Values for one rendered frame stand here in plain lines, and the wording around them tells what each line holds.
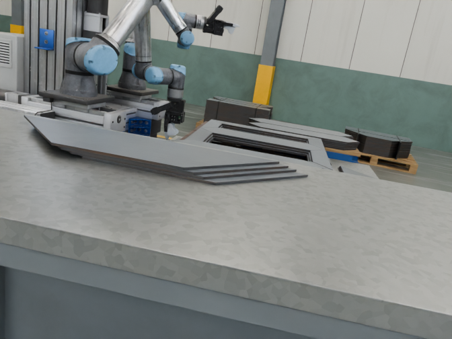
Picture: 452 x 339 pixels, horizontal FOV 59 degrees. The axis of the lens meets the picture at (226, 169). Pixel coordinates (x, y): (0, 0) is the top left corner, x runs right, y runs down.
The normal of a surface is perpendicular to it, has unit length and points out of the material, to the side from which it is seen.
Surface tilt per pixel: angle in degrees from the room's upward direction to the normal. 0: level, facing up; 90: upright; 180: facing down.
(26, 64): 90
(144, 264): 90
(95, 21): 90
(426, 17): 90
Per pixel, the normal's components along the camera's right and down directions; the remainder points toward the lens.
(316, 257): 0.15, -0.95
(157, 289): -0.15, 0.26
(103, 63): 0.62, 0.41
